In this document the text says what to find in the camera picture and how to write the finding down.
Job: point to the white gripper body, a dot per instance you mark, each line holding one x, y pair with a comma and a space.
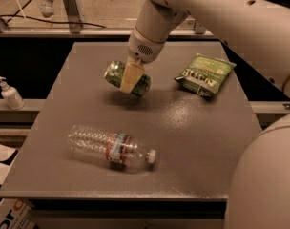
143, 51

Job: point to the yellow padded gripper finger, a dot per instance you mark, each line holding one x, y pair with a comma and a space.
132, 73

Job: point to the green soda can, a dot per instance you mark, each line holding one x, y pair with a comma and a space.
115, 72

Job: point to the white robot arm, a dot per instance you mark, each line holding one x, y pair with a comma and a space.
258, 32

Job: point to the green chip bag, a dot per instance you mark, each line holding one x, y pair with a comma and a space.
205, 75

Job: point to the clear plastic water bottle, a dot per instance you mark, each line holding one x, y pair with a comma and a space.
115, 147

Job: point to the white pump lotion bottle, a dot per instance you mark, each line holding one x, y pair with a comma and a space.
11, 95

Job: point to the white cardboard box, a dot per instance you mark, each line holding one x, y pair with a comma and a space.
13, 215

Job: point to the right metal bracket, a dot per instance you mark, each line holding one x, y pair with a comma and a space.
198, 28

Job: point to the metal bracket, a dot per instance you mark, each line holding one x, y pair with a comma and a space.
73, 15
198, 28

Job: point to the left metal bracket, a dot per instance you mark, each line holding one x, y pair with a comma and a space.
73, 15

